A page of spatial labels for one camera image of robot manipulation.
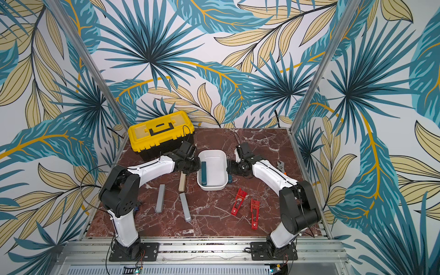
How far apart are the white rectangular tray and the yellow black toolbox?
0.58ft

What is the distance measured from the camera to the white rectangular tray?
92 cm

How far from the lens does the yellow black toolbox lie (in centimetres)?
94
